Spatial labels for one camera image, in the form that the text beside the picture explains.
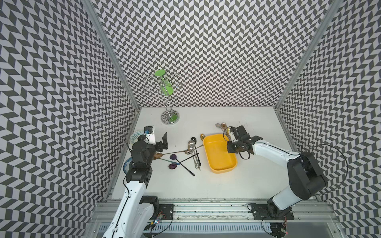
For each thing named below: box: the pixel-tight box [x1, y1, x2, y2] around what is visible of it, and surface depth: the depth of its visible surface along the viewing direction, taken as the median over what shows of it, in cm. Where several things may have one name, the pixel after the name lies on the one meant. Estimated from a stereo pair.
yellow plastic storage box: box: [202, 133, 238, 174], surface depth 92 cm
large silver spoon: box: [187, 139, 199, 170], surface depth 96 cm
